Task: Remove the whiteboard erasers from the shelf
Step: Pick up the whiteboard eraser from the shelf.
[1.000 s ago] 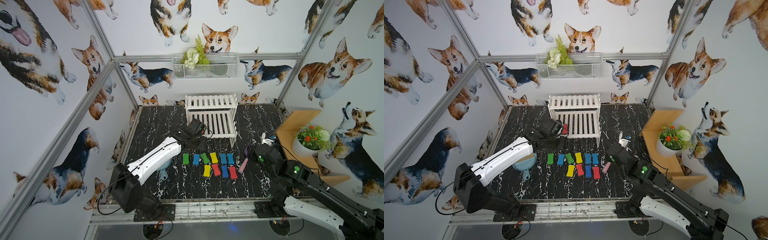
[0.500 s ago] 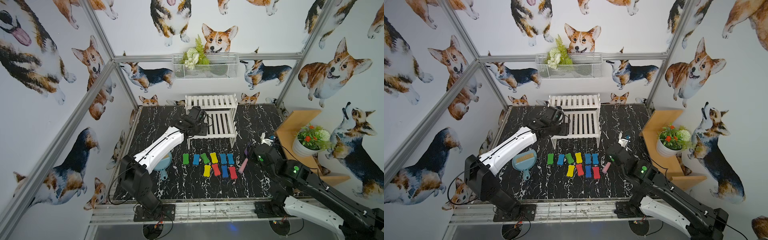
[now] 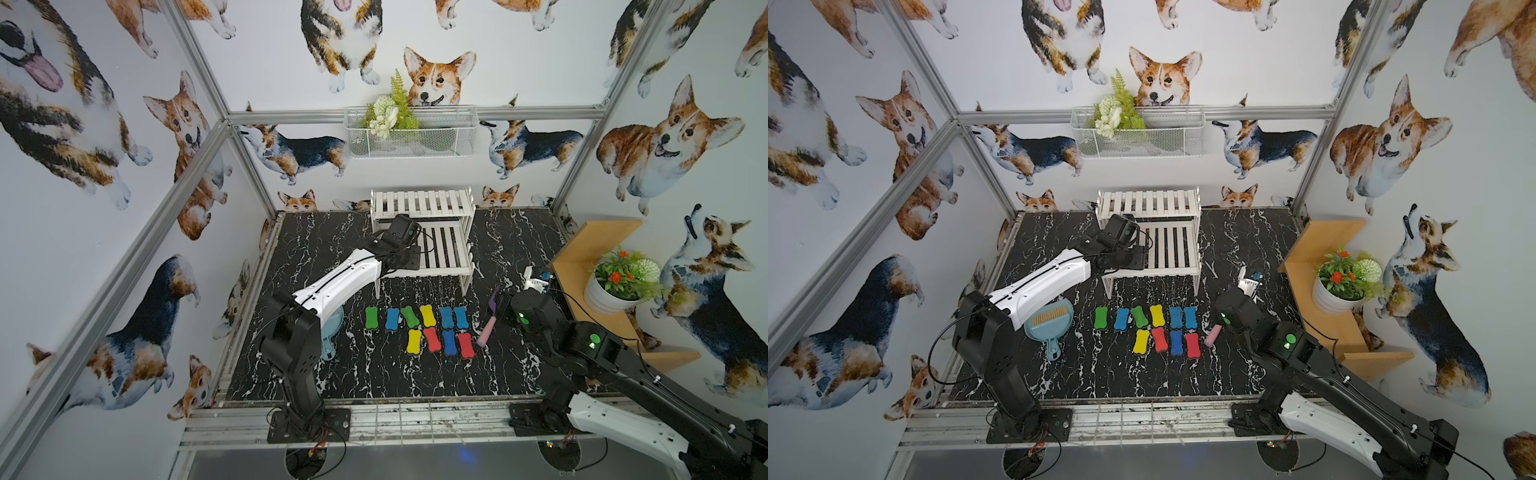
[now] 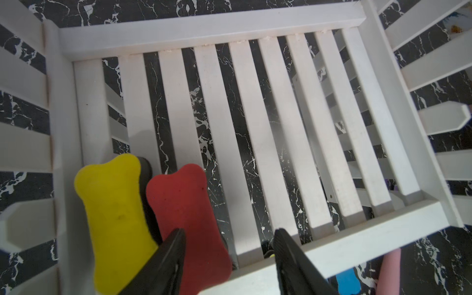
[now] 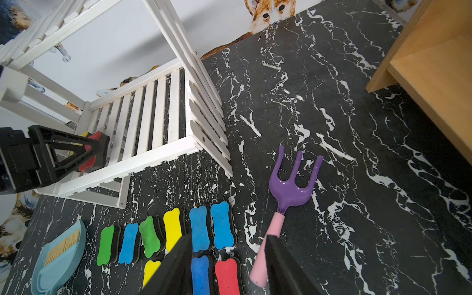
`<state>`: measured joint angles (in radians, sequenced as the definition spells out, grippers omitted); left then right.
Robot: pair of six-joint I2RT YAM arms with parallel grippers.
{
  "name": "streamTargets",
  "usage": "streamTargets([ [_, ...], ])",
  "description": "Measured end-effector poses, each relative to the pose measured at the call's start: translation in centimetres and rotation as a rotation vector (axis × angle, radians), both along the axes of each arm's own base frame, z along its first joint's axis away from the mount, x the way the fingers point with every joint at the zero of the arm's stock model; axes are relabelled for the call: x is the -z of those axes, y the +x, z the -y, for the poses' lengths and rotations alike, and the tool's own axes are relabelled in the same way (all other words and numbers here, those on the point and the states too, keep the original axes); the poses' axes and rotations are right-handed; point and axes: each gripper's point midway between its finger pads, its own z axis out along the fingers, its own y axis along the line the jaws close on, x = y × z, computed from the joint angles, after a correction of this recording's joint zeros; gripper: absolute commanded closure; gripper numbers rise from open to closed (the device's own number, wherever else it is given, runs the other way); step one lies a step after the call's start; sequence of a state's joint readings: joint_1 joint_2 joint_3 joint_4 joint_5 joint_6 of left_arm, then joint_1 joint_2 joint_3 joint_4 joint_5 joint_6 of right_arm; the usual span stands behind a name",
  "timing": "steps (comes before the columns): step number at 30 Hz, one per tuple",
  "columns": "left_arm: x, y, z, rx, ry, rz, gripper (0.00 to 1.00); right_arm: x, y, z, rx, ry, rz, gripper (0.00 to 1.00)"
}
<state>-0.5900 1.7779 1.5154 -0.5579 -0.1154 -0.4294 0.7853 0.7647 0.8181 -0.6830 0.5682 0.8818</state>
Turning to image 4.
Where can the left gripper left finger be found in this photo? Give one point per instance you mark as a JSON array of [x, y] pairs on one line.
[[162, 274]]

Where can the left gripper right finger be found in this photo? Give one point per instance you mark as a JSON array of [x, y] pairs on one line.
[[296, 273]]

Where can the blue eraser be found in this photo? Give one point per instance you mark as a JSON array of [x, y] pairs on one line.
[[348, 283]]

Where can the yellow eraser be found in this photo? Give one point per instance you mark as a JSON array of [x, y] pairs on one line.
[[121, 241]]

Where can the white wooden two-tier shelf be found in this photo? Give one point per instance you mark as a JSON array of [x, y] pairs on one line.
[[304, 115]]

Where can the purple toy rake pink handle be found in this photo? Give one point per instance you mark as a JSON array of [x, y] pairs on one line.
[[389, 277]]

